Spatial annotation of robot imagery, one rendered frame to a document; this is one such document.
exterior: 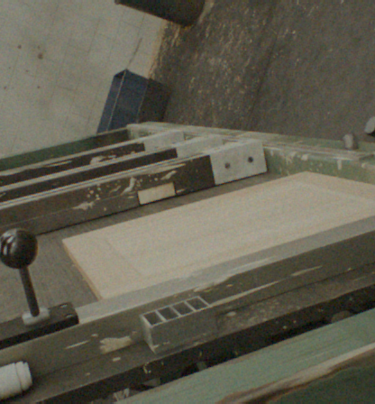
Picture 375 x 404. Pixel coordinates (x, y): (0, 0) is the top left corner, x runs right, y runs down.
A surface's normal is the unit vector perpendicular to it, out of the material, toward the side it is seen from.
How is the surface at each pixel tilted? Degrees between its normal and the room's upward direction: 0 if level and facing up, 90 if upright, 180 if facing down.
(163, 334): 89
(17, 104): 90
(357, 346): 58
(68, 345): 90
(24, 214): 90
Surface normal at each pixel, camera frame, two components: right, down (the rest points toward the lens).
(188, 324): 0.32, 0.13
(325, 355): -0.20, -0.95
